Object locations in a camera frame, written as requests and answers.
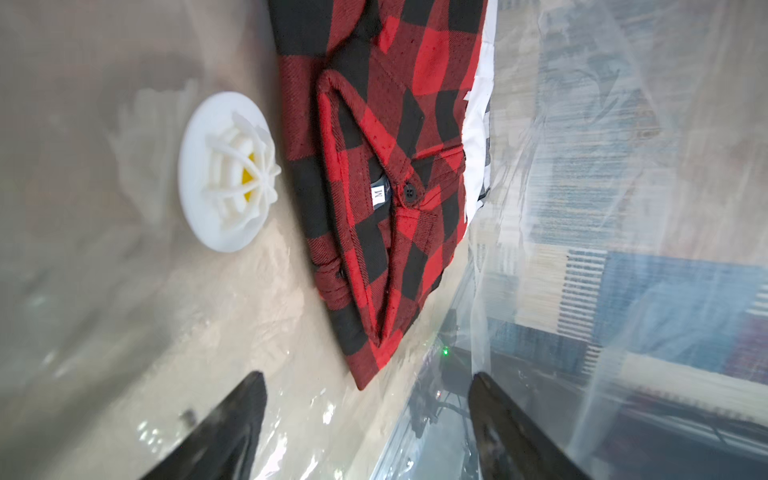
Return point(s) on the clear plastic vacuum bag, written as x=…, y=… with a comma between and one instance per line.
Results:
x=613, y=281

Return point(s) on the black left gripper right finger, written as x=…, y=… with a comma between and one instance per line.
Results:
x=510, y=444

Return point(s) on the red black plaid shirt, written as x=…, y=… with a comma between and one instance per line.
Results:
x=374, y=100

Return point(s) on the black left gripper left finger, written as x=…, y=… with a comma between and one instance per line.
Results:
x=224, y=444

